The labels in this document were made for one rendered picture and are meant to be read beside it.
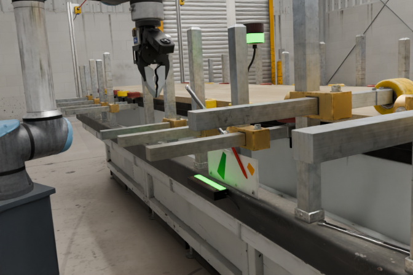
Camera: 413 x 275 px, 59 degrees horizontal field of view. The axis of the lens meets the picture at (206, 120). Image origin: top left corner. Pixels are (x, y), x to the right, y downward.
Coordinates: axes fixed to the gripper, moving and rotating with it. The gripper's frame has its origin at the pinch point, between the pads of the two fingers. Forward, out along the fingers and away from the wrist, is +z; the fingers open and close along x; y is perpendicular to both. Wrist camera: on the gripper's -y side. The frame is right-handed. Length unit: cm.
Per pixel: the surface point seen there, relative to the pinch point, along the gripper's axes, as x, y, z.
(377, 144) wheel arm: 4, -73, 3
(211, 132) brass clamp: -16.2, -1.5, 13.3
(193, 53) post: -15.7, 5.7, -10.9
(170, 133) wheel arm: -4.4, 2.3, 12.5
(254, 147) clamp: -13.9, -26.4, 13.6
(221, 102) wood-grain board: -35.2, 22.8, 7.3
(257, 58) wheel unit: -127, 120, -12
